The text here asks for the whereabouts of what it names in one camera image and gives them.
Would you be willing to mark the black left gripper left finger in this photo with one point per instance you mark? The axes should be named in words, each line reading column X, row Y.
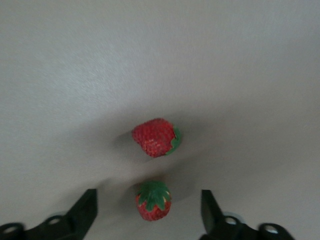
column 80, row 215

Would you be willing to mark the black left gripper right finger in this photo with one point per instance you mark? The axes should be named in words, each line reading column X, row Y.
column 210, row 212

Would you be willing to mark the red toy strawberry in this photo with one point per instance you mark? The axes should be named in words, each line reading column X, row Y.
column 155, row 137
column 153, row 202

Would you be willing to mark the brown table cloth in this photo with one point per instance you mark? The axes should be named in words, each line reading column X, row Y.
column 225, row 75

